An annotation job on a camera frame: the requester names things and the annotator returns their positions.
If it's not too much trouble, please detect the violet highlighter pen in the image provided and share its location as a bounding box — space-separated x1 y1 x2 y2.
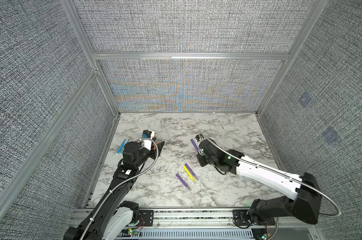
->
190 138 199 153
185 163 198 180

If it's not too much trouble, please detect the yellow highlighter pen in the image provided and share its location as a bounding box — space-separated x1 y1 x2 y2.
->
183 165 196 184

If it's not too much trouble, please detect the blue highlighter pen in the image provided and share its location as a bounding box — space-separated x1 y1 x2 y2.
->
116 140 124 154

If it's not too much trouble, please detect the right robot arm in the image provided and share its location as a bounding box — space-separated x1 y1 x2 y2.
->
194 140 322 226

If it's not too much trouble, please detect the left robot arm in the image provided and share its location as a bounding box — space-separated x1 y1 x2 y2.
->
63 138 165 240

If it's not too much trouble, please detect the purple highlighter pen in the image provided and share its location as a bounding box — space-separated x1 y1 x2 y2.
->
176 173 191 191

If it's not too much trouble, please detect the aluminium horizontal back bar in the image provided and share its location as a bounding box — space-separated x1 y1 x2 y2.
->
92 52 290 61

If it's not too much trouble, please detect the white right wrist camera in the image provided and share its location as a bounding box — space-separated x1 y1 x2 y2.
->
195 134 205 145

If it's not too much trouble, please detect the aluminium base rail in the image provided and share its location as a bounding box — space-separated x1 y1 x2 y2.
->
68 206 289 230

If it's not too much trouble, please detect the grey slotted cable duct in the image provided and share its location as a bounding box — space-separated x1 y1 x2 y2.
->
115 229 256 240

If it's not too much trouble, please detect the aluminium left wall bar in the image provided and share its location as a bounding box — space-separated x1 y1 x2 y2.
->
0 69 98 222

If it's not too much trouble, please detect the aluminium corner frame post left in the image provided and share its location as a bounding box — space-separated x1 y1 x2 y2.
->
61 1 120 116

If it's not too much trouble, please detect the aluminium corner frame post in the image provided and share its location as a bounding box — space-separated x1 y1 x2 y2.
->
256 0 328 116
61 1 120 116

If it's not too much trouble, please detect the aluminium corner frame post right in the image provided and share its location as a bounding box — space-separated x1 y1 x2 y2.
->
256 0 328 116

